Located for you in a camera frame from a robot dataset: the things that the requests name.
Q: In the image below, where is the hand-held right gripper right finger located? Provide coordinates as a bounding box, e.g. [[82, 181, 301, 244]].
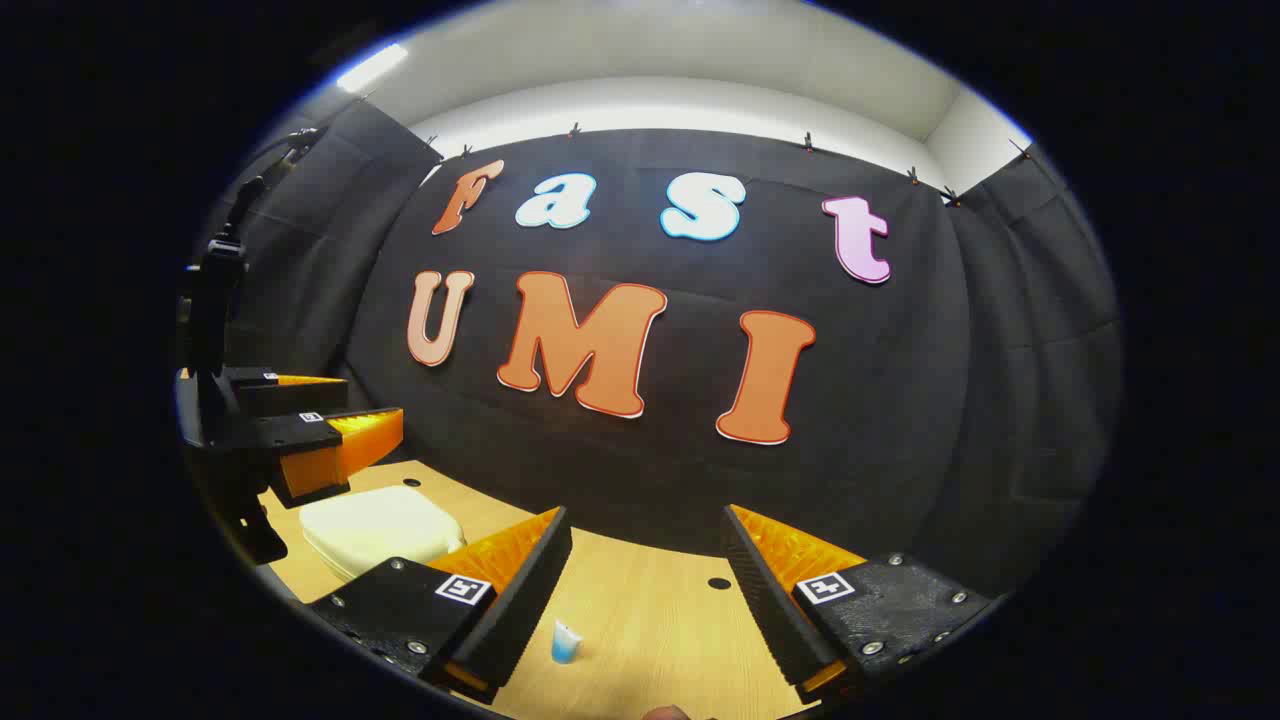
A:
[[722, 503, 1006, 706]]

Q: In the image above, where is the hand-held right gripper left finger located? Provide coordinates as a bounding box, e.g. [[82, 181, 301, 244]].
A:
[[305, 505, 574, 706]]

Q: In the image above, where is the pale yellow suitcase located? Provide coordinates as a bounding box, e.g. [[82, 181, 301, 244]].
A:
[[299, 485, 467, 582]]

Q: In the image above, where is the ceiling light strip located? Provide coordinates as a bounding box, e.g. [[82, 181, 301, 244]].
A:
[[335, 42, 411, 94]]

